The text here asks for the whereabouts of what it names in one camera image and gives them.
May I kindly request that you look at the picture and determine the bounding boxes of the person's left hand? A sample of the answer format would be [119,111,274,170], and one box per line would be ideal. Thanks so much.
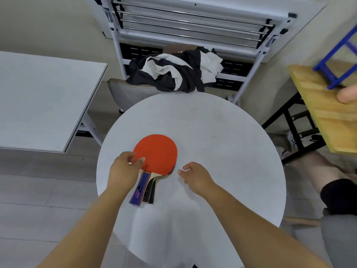
[107,151,146,194]

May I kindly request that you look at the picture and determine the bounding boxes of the person's right hand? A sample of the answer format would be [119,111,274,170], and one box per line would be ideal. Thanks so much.
[177,162,217,197]

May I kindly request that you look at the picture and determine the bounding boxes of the red paddle with red-black handle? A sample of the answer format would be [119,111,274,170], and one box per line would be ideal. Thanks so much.
[141,164,175,204]

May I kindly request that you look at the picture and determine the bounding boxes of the black table tennis paddle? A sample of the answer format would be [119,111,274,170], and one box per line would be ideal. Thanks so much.
[148,167,176,205]

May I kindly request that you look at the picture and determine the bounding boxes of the red paddle with purple handle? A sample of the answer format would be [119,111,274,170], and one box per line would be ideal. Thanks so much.
[129,134,178,207]

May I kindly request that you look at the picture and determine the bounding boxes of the person's right forearm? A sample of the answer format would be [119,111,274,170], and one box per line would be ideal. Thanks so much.
[205,185,329,268]

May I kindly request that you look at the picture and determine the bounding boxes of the person's left forearm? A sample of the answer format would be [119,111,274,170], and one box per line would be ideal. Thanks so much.
[36,188,132,268]

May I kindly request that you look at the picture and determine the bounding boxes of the round white table black base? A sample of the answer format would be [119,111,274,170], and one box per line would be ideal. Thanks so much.
[96,91,287,268]

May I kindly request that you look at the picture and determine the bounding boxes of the black and white garment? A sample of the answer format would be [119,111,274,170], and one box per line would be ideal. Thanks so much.
[125,47,224,93]

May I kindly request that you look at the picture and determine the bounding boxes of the white folding table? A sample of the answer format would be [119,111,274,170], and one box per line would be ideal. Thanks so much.
[0,51,108,153]

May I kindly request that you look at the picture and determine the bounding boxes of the wooden table black legs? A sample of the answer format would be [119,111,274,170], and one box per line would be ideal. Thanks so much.
[261,64,357,165]

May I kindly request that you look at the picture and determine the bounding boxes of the grey upholstered chair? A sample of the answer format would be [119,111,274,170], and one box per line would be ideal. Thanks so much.
[282,208,357,268]

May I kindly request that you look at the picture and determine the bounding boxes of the blue metal shelf rack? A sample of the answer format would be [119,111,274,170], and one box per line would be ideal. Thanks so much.
[313,25,357,90]

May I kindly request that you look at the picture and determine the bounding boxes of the white table folded upright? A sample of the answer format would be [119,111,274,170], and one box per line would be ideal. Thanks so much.
[93,0,328,105]

